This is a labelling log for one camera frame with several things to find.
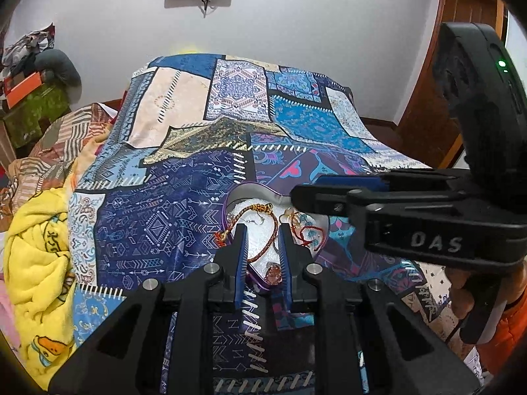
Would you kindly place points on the person's right hand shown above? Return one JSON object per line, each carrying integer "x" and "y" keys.
{"x": 461, "y": 292}

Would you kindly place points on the person's right forearm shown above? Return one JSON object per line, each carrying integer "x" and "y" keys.
{"x": 508, "y": 329}

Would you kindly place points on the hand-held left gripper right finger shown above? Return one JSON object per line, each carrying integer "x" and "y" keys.
{"x": 286, "y": 263}

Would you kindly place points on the yellow fleece blanket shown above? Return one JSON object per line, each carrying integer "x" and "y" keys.
{"x": 37, "y": 263}

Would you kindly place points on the pink sheet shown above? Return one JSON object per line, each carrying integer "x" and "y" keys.
{"x": 6, "y": 317}

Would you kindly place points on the purple heart-shaped box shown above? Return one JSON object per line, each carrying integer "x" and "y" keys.
{"x": 247, "y": 191}

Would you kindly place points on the orange box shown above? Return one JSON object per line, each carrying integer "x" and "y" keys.
{"x": 24, "y": 88}

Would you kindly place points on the green patterned box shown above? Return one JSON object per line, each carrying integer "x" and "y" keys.
{"x": 33, "y": 115}

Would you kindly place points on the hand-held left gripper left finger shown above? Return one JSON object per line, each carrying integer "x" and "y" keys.
{"x": 241, "y": 263}

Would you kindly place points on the striped blanket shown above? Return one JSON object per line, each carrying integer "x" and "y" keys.
{"x": 53, "y": 144}

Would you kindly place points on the gold earrings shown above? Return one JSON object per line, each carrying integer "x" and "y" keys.
{"x": 289, "y": 216}

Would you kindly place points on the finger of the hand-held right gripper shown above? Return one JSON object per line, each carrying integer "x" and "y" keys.
{"x": 350, "y": 181}
{"x": 321, "y": 199}

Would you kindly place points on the yellow round object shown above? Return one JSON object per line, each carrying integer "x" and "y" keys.
{"x": 189, "y": 49}

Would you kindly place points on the silver earring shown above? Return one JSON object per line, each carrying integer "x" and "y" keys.
{"x": 253, "y": 221}

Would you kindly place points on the pile of clothes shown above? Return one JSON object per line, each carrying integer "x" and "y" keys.
{"x": 24, "y": 47}

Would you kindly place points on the wooden door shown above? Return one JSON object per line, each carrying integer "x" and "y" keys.
{"x": 436, "y": 103}

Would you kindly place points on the patchwork printed blanket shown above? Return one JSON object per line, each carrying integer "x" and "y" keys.
{"x": 164, "y": 197}

